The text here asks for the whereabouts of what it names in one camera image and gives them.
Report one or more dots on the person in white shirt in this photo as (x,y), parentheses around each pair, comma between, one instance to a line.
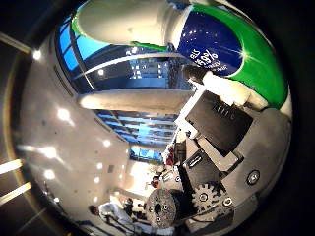
(113,211)

